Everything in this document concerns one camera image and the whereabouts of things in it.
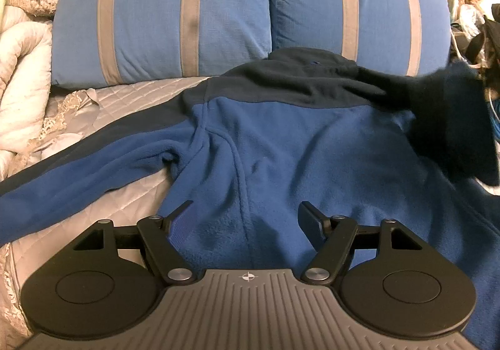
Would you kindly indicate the blue fleece jacket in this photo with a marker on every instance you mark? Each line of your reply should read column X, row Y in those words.
column 309, row 125

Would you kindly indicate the left blue striped pillow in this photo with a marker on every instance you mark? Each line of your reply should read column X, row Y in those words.
column 100, row 43

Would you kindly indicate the right blue striped pillow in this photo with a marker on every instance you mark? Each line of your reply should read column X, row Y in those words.
column 402, row 37

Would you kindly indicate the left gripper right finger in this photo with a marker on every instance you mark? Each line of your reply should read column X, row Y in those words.
column 332, row 238

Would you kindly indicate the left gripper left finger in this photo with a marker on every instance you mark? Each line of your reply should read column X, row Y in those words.
column 163, row 237

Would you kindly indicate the blue striped pillow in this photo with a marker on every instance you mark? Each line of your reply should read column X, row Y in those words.
column 402, row 37
column 100, row 43

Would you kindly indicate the black bag with straps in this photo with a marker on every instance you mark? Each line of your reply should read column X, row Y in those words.
column 475, row 38

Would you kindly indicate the beige quilted comforter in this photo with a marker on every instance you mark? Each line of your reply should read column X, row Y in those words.
column 26, row 54

